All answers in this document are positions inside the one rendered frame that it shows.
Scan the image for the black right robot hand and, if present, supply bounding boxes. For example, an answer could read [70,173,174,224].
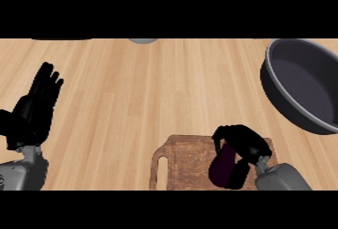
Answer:
[210,123,272,191]

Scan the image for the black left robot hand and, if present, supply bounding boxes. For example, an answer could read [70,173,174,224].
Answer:
[0,61,66,151]

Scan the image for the dark purple eggplant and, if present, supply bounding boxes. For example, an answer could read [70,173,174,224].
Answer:
[206,143,239,188]

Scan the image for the brown wooden cutting board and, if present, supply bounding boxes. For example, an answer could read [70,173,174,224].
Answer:
[147,134,280,191]

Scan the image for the dark grey pot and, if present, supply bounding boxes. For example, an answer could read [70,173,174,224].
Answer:
[258,38,338,136]

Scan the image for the grey round object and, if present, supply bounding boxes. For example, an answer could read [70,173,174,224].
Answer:
[128,38,157,45]

